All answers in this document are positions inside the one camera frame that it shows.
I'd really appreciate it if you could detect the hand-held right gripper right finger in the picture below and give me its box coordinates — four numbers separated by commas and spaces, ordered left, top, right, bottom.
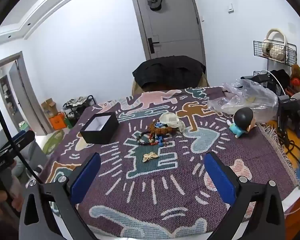
204, 151, 287, 240

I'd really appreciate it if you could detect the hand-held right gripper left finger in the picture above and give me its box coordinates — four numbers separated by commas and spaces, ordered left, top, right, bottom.
19, 152, 102, 240

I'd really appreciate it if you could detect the black box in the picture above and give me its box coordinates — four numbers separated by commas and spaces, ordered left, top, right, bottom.
79, 112, 120, 145

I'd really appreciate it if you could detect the blue jewelry piece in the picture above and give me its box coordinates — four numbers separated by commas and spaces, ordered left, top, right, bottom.
155, 134, 168, 147

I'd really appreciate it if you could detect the person's left hand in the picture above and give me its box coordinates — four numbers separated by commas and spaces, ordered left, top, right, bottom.
0, 175, 25, 214

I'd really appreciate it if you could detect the grey cloth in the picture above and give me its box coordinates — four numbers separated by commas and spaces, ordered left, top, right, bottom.
14, 139, 49, 180

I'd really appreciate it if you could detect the green floor mat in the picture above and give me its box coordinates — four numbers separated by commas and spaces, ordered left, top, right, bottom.
42, 129, 65, 154

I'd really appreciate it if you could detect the printed purple blanket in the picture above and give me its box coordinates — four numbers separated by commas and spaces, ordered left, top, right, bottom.
44, 86, 300, 240

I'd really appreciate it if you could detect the orange bag on floor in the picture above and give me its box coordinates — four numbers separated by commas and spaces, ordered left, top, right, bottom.
49, 112, 66, 130

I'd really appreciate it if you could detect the black-haired doll figure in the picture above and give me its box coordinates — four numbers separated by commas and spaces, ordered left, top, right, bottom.
226, 107, 257, 139

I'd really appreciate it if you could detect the gold butterfly brooch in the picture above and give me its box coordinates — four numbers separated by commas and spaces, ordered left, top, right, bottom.
143, 152, 159, 162

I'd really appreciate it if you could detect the cardboard box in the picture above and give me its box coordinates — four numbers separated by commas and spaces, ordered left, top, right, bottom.
41, 98, 58, 118

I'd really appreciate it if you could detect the white cloth pouch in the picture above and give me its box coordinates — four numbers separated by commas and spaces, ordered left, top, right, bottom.
159, 112, 186, 132

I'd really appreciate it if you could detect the black shoe rack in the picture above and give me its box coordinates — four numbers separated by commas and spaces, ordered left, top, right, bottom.
62, 95, 95, 128

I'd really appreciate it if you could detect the orange blue mat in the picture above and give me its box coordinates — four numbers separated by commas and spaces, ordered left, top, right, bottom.
261, 120, 300, 180

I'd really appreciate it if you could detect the clear plastic bag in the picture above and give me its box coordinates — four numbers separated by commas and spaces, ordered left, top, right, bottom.
207, 79, 279, 123

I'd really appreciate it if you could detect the black stand device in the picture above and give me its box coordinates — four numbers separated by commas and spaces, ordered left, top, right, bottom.
276, 96, 300, 140

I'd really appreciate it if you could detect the black bag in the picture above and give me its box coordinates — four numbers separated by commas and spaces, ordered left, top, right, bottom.
270, 69, 290, 96

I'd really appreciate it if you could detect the brown plush toy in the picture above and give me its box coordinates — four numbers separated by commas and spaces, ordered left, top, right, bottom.
290, 64, 300, 90

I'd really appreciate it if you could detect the white handbag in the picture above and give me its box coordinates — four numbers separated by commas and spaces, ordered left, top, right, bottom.
262, 29, 289, 62

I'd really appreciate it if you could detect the grey door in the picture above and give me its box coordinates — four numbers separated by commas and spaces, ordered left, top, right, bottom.
129, 0, 207, 63

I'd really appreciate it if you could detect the grey cap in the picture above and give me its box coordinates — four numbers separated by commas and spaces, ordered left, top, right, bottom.
146, 0, 165, 11

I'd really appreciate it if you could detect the black cable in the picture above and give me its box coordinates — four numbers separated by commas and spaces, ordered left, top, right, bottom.
0, 95, 43, 184

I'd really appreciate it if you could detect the dark bead bracelet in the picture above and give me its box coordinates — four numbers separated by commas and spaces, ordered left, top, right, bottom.
136, 131, 158, 146

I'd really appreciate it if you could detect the grey open door frame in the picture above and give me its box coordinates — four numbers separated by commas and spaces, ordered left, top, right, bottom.
0, 51, 53, 135

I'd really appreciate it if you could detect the black wire wall basket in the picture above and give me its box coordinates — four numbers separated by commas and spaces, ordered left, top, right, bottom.
253, 40, 297, 67

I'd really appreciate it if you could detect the black door lock handle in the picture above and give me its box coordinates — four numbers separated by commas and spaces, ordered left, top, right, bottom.
147, 37, 160, 54

